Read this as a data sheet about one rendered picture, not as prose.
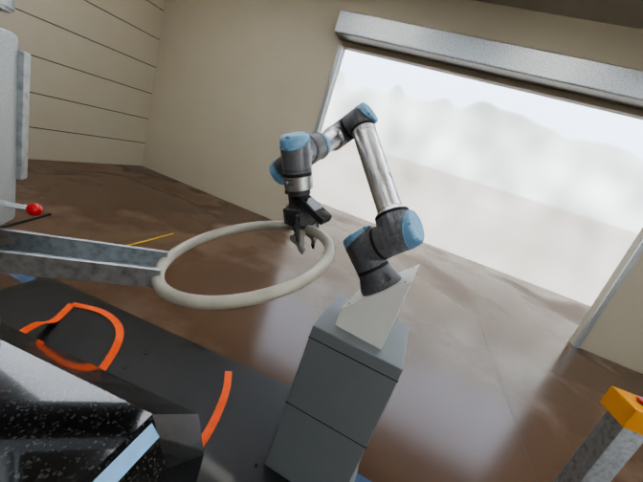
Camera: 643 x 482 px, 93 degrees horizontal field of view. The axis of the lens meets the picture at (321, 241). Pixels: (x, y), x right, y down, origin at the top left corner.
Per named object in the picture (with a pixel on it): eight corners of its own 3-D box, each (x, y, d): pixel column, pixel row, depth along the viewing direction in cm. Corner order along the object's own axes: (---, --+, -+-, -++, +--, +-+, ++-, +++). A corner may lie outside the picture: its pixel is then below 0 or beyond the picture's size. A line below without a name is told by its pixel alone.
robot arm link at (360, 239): (365, 267, 147) (349, 234, 148) (395, 254, 137) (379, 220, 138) (351, 276, 134) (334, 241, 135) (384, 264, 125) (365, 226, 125)
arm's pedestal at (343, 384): (292, 401, 195) (333, 286, 171) (364, 443, 183) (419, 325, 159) (249, 469, 149) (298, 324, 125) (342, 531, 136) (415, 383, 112)
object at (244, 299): (128, 336, 59) (122, 323, 57) (169, 242, 102) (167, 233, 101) (363, 283, 70) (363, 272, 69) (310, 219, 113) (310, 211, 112)
